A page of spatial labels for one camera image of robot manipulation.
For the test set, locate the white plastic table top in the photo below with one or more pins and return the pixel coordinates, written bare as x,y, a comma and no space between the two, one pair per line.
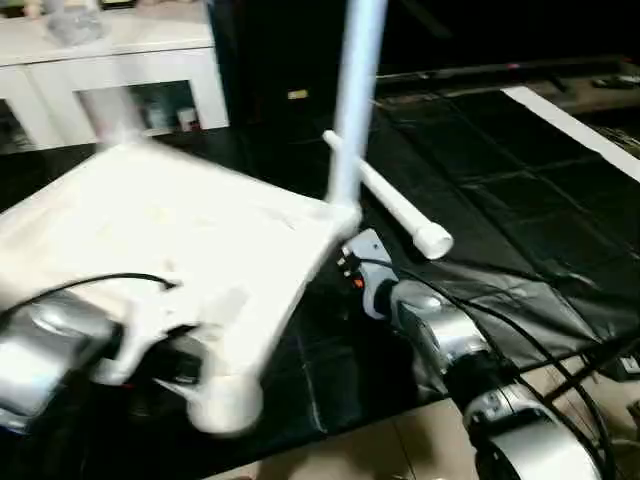
180,240

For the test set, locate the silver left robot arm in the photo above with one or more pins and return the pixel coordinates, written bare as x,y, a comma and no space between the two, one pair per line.
45,350

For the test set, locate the black work mat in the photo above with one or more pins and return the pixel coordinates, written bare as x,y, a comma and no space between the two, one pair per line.
450,200

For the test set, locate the crumpled black plastic sheet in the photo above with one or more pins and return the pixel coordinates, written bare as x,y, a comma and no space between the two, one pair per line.
540,290

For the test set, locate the small yellow label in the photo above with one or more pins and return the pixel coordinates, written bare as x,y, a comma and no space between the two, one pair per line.
298,95

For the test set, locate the dark low furniture silver edge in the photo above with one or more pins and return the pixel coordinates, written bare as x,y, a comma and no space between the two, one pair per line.
500,75

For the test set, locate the white cabinet with glass doors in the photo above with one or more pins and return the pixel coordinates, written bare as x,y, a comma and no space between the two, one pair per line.
100,70

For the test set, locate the black remote control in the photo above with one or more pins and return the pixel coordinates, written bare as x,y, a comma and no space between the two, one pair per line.
615,82

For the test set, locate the grey bundle of small items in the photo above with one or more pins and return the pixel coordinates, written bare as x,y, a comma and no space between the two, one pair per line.
75,22

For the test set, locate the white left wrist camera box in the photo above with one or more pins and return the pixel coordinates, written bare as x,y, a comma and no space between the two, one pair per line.
155,325

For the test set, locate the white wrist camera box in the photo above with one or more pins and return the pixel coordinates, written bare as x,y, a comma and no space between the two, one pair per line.
362,250
155,325

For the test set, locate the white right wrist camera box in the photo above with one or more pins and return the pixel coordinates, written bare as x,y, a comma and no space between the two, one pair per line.
362,250

